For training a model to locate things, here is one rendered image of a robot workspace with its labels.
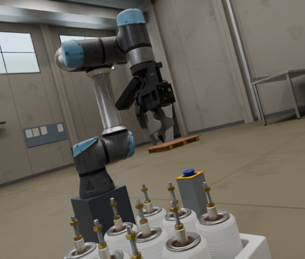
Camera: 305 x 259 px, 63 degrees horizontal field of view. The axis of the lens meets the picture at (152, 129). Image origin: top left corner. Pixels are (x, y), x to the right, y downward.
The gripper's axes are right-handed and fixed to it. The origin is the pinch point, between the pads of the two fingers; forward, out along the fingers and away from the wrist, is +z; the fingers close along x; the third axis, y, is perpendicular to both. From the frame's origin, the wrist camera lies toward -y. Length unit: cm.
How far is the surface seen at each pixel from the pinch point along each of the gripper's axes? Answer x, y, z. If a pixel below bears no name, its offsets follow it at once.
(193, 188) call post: 14.2, -2.1, 18.8
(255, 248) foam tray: -0.3, 20.1, 28.9
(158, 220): -0.6, -6.8, 23.1
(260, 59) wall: 750, -158, -131
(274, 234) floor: 41, 10, 47
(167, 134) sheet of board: 755, -570, 23
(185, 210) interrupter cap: 2.1, 2.0, 21.3
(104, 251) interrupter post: -23.9, -1.2, 19.1
